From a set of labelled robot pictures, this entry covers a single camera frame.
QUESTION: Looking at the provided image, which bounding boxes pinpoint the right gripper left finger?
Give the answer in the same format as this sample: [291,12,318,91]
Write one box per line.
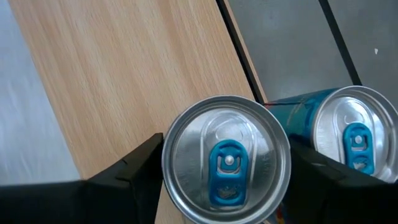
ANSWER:
[85,133,165,224]

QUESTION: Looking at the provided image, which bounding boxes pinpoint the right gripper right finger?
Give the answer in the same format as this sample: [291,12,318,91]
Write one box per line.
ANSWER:
[281,138,348,224]

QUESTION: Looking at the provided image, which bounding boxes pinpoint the blue silver Red Bull can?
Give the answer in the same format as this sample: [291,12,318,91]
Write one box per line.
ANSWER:
[264,85,398,184]
[161,95,292,224]

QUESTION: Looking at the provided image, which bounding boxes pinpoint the black aluminium rig frame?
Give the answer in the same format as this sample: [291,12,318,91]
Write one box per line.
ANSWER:
[216,0,265,105]

